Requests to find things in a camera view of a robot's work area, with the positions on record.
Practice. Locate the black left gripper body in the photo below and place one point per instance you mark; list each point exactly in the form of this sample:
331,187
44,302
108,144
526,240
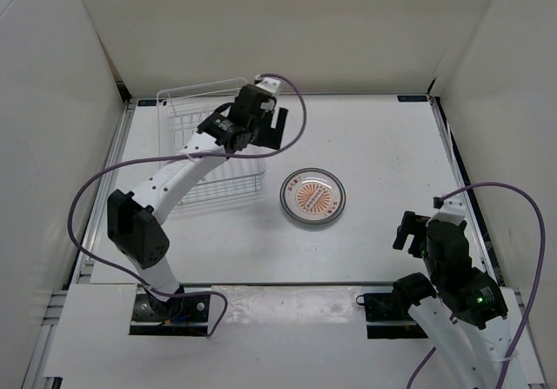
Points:
252,130

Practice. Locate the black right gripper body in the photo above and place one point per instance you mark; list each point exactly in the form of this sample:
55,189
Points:
436,273

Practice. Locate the white plate with dark rim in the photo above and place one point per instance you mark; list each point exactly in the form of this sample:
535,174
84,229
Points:
285,208

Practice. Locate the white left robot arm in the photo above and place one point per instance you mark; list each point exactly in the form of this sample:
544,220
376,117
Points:
135,218

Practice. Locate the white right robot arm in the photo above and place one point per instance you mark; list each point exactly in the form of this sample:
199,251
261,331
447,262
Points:
461,309

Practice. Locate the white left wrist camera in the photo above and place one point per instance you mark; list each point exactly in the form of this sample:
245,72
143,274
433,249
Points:
270,84

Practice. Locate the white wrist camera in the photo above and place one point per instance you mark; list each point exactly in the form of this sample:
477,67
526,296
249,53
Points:
270,84
449,210

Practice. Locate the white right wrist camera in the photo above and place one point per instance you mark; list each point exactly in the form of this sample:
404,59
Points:
449,210

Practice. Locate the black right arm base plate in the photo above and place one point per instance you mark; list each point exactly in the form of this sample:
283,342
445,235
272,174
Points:
384,321

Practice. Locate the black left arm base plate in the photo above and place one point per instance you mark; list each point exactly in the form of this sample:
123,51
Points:
187,317

